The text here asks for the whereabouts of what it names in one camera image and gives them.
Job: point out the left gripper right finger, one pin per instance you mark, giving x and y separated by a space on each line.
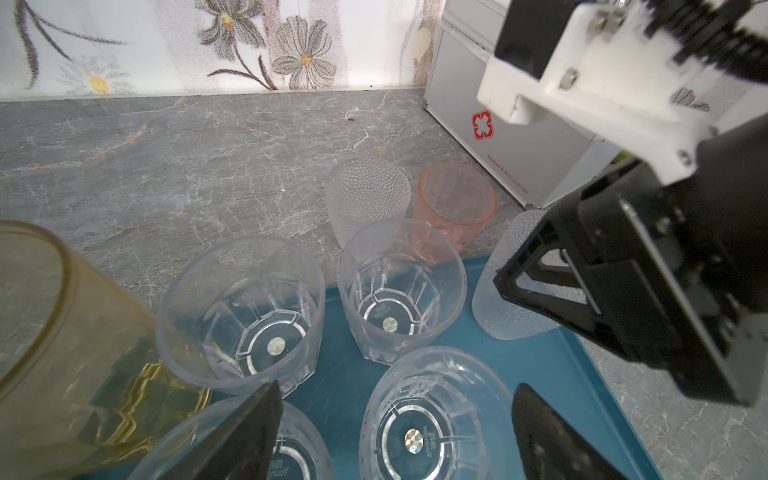
549 447

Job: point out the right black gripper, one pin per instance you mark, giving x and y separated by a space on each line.
670 276

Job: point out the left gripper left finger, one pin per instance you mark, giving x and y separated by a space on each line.
241 446

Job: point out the clear faceted glass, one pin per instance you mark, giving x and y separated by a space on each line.
244 313
439 413
299 452
402 284

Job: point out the teal plastic tray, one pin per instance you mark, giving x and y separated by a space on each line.
553 363

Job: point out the yellow plastic tumbler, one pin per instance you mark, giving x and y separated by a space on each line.
83 386

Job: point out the pink plastic cup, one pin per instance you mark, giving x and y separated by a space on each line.
455 199

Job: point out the frosted clear cup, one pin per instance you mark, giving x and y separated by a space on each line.
361 191

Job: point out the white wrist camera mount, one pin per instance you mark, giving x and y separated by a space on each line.
616 69

